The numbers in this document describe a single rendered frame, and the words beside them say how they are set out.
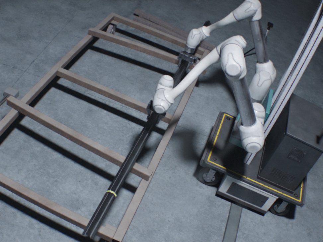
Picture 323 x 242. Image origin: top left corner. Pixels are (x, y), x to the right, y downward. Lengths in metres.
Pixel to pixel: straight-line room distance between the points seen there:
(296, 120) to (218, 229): 1.03
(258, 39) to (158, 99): 1.14
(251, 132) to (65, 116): 1.69
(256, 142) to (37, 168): 1.64
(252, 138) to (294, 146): 0.46
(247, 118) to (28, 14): 3.21
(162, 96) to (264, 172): 1.08
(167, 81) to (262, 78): 0.88
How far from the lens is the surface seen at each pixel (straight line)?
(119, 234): 2.52
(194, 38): 3.33
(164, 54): 3.96
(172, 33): 5.05
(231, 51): 2.32
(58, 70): 3.54
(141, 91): 3.99
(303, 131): 2.99
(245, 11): 3.08
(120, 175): 2.46
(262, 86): 3.19
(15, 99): 3.12
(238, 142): 2.91
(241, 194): 3.23
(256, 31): 3.28
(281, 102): 2.87
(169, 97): 2.53
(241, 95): 2.45
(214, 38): 5.40
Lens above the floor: 2.44
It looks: 41 degrees down
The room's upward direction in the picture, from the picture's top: 20 degrees clockwise
